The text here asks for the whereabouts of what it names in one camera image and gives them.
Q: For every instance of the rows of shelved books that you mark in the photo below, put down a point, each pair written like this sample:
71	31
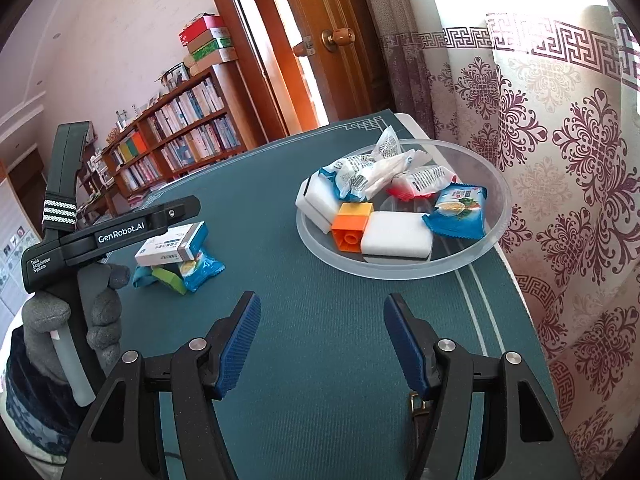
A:
195	105

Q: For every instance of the large blue noodle snack packet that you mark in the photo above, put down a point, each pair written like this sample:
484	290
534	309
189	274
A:
457	215

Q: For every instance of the wooden door knob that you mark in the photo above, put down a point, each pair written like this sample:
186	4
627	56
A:
342	37
302	49

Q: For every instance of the wooden door frame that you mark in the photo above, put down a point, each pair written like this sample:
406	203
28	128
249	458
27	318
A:
240	35

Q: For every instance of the green flat box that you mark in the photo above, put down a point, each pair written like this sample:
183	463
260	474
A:
212	50

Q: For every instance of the beige flat box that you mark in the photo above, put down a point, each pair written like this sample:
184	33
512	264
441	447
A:
212	62

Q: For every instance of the orange and yellow building block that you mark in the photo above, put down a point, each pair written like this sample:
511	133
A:
350	227

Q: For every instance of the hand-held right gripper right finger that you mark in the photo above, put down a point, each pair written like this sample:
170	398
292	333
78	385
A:
405	345

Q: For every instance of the small blue noodle snack packet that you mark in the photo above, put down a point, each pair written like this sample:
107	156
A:
202	272

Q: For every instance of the teal table mat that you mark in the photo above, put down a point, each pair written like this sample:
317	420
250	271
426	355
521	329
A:
310	320

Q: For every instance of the red and white snack packet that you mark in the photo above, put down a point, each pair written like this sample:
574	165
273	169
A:
425	180

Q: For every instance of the wooden bookshelf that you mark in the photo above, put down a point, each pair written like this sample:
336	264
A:
231	110

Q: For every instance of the picture frame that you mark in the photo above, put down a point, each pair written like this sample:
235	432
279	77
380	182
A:
177	75

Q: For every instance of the turquoise cloth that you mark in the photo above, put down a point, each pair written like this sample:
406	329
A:
142	276

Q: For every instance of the clear plastic bowl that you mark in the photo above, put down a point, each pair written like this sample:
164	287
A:
350	260

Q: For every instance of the red flat box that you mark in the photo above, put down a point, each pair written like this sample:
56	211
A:
197	27

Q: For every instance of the person's left forearm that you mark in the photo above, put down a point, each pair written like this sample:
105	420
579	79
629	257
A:
30	410

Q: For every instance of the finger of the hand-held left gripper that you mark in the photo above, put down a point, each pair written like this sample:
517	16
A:
180	210

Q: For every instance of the wooden door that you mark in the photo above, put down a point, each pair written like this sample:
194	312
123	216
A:
345	90

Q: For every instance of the person's left hand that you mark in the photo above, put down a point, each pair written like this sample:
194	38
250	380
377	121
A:
45	317

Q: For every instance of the patterned curtain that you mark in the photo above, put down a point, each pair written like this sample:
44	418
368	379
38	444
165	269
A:
550	135

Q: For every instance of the white wardrobe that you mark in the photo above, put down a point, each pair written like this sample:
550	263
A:
10	260

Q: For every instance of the small cluttered wooden shelf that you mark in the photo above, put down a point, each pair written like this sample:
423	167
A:
95	185

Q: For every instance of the green block with blue dots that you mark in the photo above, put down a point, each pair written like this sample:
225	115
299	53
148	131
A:
167	276

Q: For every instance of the white sponge with black stripe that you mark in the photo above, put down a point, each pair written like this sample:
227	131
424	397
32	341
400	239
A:
395	232
312	205

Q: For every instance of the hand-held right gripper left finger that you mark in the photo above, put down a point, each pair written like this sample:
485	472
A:
237	345

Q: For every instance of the white medicine box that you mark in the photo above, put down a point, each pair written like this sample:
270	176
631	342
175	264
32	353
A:
165	250

